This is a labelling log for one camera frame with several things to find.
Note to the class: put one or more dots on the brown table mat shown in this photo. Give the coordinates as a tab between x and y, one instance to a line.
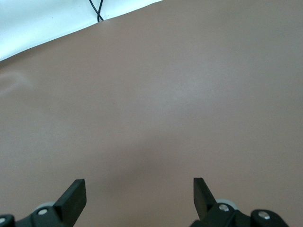
151	94

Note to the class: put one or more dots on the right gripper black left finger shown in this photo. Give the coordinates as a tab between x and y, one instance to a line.
71	201

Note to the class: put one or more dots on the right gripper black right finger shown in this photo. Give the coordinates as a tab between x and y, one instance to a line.
203	201

